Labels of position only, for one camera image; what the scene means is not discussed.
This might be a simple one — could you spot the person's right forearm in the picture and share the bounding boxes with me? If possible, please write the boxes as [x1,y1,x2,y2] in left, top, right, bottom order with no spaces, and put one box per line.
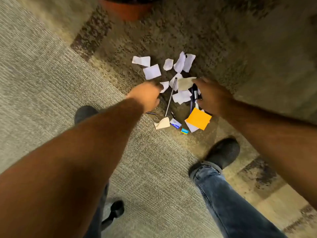
[224,99,317,211]

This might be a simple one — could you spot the person's right jeans leg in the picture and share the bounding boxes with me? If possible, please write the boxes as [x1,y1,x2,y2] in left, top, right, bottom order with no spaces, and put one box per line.
[189,161,288,238]

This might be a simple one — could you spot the person's black right shoe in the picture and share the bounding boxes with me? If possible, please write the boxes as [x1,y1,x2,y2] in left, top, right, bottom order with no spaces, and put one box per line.
[202,137,241,171]

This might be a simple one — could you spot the person's left forearm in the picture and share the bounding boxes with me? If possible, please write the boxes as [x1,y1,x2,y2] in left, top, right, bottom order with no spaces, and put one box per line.
[0,96,145,238]

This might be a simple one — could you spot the cream paper scrap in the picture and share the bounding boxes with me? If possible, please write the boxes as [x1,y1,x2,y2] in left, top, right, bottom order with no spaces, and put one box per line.
[154,117,171,130]

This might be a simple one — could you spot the orange sticky note pad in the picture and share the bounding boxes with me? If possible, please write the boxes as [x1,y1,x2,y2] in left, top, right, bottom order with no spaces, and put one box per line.
[186,107,213,131]

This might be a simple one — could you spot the black silver slim pen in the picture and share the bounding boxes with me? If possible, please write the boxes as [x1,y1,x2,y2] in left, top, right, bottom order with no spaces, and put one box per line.
[164,77,178,117]

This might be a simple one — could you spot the person's right hand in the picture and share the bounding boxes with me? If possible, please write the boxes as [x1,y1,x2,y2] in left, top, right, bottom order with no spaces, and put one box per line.
[192,77,236,119]

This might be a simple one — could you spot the person's black left shoe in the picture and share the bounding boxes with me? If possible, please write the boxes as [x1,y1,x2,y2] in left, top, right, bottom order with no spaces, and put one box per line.
[74,105,99,126]

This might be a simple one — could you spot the black capped white marker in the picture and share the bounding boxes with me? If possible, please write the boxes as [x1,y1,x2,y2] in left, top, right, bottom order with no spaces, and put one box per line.
[192,83,202,101]

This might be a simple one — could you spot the lined white notepad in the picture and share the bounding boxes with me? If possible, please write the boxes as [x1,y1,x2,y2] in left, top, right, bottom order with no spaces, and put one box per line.
[184,119,200,133]

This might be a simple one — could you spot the white paper scraps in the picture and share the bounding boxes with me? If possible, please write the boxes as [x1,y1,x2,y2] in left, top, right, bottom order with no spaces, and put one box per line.
[131,51,201,107]

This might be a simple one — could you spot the person's left hand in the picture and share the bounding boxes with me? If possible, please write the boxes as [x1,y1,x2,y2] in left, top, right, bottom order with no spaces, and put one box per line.
[126,81,164,114]

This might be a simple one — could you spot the orange bin with black liner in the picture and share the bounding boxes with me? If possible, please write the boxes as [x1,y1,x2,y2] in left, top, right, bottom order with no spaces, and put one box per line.
[98,0,159,22]

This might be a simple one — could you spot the black office chair base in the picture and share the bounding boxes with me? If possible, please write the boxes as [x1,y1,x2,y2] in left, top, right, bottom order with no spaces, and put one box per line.
[101,200,125,231]

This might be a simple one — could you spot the person's black shoe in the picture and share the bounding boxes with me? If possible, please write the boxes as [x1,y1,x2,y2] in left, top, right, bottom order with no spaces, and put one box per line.
[74,105,99,126]
[202,137,241,171]

